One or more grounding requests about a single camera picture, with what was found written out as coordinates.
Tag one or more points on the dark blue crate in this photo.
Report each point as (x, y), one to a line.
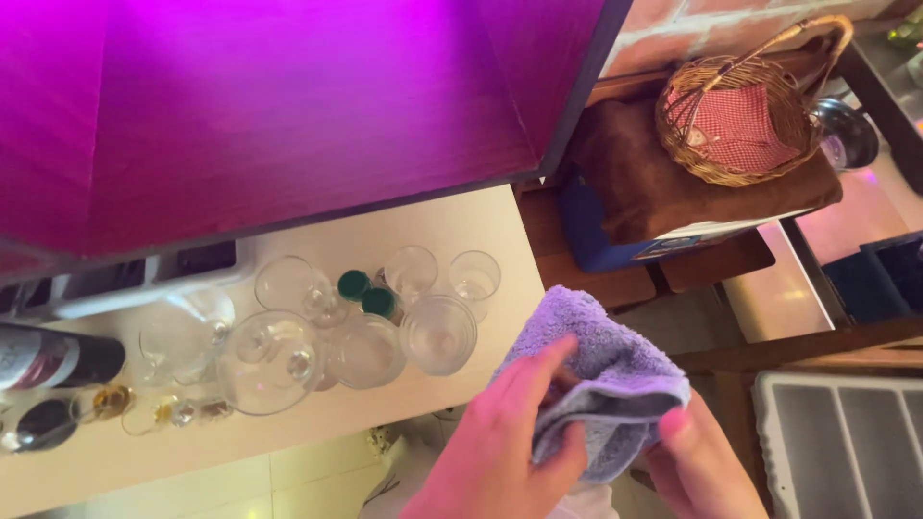
(883, 277)

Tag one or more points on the purple-lit overhead cabinet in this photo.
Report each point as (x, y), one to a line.
(288, 108)

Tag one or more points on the wide clear glass tumbler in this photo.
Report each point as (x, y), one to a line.
(438, 335)

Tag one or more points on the purple terry cloth towel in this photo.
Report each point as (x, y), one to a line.
(591, 339)

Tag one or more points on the clear round glass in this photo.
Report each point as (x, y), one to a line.
(366, 353)

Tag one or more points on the person's right hand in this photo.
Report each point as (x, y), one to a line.
(703, 476)

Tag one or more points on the dark glass bottle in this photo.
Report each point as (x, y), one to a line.
(40, 425)

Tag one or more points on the small green-capped bottle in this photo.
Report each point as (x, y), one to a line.
(353, 285)
(378, 303)

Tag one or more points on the white plastic crate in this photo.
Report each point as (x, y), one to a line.
(844, 447)

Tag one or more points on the person's left hand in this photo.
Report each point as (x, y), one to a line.
(483, 461)

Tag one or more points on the blue box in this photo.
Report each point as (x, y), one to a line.
(584, 223)

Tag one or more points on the shiny metal bowl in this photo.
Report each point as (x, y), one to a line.
(851, 133)

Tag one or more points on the green glass bottle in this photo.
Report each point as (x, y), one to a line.
(907, 29)

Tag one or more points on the wooden shelf unit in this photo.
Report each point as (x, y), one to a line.
(598, 285)

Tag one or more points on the dark wine bottle white label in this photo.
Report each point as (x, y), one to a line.
(50, 357)

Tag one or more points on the brown folded towel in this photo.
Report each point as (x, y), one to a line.
(649, 180)

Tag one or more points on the white plastic tray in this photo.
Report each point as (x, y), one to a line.
(144, 292)

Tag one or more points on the small glass with amber liquid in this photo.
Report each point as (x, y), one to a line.
(148, 416)
(108, 402)
(205, 411)

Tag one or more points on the large clear wine glass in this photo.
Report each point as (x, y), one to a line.
(270, 364)

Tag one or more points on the red checked cloth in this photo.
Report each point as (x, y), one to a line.
(735, 130)

